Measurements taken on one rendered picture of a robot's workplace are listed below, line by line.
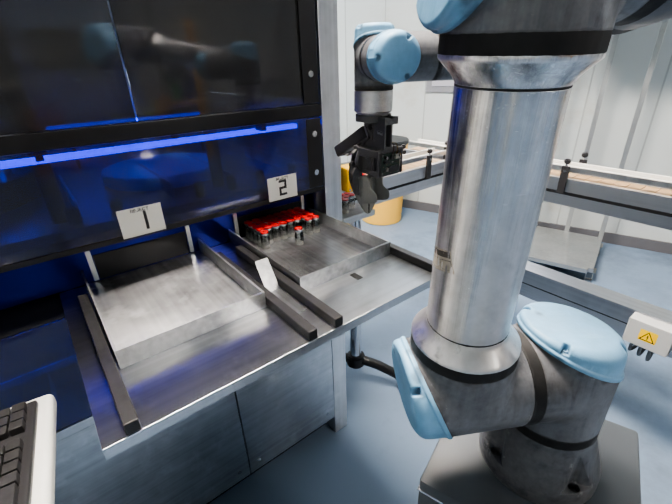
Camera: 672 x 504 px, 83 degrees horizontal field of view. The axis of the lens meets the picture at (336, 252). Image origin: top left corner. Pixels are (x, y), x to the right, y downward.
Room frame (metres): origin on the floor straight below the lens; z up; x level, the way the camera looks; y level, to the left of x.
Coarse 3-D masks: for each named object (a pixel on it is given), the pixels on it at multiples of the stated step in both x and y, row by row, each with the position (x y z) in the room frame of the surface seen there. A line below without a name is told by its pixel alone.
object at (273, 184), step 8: (280, 176) 0.95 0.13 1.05; (288, 176) 0.97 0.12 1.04; (272, 184) 0.94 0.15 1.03; (280, 184) 0.95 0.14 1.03; (288, 184) 0.97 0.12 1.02; (296, 184) 0.98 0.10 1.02; (272, 192) 0.94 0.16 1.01; (288, 192) 0.96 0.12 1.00; (296, 192) 0.98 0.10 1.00; (272, 200) 0.93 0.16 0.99
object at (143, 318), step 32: (192, 256) 0.85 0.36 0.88; (96, 288) 0.71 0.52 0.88; (128, 288) 0.71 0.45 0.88; (160, 288) 0.70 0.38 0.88; (192, 288) 0.70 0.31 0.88; (224, 288) 0.69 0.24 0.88; (256, 288) 0.64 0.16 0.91; (128, 320) 0.59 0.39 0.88; (160, 320) 0.59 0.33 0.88; (192, 320) 0.54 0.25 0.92; (224, 320) 0.57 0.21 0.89; (128, 352) 0.47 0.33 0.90; (160, 352) 0.50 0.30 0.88
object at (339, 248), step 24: (240, 240) 0.88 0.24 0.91; (288, 240) 0.93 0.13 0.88; (312, 240) 0.93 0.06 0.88; (336, 240) 0.92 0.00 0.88; (360, 240) 0.91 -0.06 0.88; (384, 240) 0.84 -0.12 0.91; (288, 264) 0.79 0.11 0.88; (312, 264) 0.79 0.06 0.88; (336, 264) 0.73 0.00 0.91; (360, 264) 0.77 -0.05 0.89
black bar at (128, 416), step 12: (84, 300) 0.64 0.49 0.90; (84, 312) 0.59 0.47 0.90; (96, 324) 0.56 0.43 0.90; (96, 336) 0.52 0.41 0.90; (96, 348) 0.49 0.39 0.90; (108, 348) 0.49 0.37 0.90; (108, 360) 0.46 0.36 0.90; (108, 372) 0.44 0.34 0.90; (108, 384) 0.41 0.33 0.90; (120, 384) 0.41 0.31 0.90; (120, 396) 0.39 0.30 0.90; (120, 408) 0.37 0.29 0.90; (132, 408) 0.37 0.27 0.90; (132, 420) 0.35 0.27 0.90; (132, 432) 0.34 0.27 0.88
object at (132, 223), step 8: (136, 208) 0.74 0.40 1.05; (144, 208) 0.75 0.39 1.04; (152, 208) 0.76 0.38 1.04; (160, 208) 0.77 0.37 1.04; (120, 216) 0.72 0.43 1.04; (128, 216) 0.73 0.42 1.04; (136, 216) 0.74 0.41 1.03; (152, 216) 0.76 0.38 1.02; (160, 216) 0.77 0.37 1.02; (120, 224) 0.72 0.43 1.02; (128, 224) 0.73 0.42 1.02; (136, 224) 0.74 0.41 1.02; (144, 224) 0.75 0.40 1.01; (152, 224) 0.76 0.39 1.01; (160, 224) 0.77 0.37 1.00; (128, 232) 0.73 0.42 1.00; (136, 232) 0.74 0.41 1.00; (144, 232) 0.75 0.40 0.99
